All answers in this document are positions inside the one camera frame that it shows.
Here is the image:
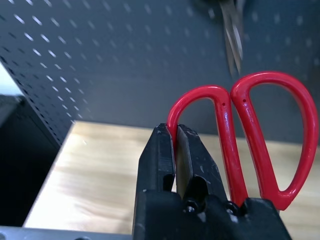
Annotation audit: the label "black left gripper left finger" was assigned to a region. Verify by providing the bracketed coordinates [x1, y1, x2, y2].
[135, 122, 176, 193]

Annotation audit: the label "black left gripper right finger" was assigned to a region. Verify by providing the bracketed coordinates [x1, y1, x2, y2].
[176, 124, 221, 201]

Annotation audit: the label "red handled scissors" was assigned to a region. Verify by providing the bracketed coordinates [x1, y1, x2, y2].
[166, 71, 320, 211]

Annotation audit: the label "grey metal pegboard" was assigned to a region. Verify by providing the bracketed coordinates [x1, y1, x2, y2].
[0, 0, 320, 148]

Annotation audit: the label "black handled scissors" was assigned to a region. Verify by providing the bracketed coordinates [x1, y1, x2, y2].
[219, 0, 245, 76]

